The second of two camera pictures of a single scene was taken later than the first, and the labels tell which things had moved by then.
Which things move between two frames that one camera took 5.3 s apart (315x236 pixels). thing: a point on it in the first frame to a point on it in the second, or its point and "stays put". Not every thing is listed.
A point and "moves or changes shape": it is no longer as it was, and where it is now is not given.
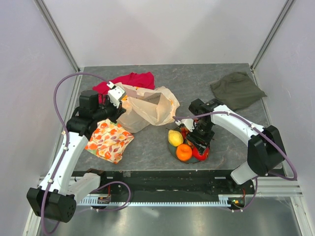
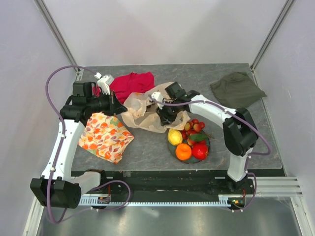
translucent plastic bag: (143, 105) moves or changes shape
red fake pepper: (201, 157) stays put
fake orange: (184, 152) stays put
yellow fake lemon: (175, 138) stays put
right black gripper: (193, 136) to (165, 119)
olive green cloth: (236, 90) stays put
